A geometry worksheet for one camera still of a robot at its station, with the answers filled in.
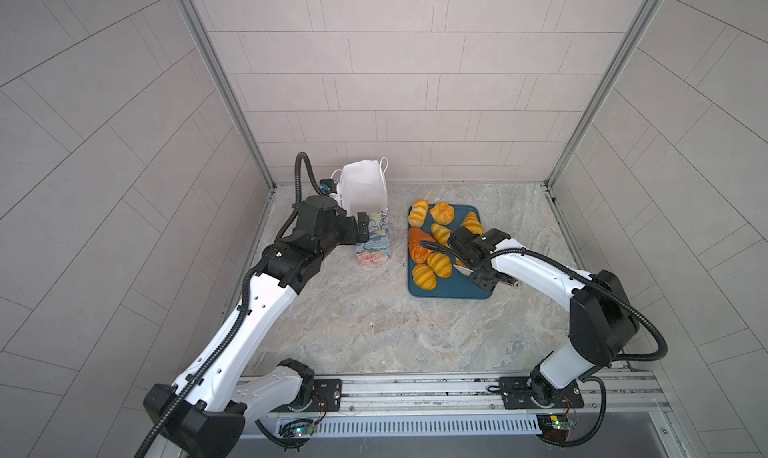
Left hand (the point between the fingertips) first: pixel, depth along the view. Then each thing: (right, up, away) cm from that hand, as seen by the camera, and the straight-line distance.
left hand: (358, 213), depth 71 cm
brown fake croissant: (+16, -13, +23) cm, 31 cm away
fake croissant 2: (+17, -19, +16) cm, 30 cm away
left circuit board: (-11, -47, -7) cm, 49 cm away
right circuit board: (+45, -49, -3) cm, 67 cm away
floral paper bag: (-2, +7, +22) cm, 23 cm away
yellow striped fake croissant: (+35, -4, +30) cm, 46 cm away
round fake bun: (+25, -1, +31) cm, 40 cm away
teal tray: (+27, -22, +18) cm, 40 cm away
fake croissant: (+16, -1, +32) cm, 36 cm away
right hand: (+36, -19, +14) cm, 43 cm away
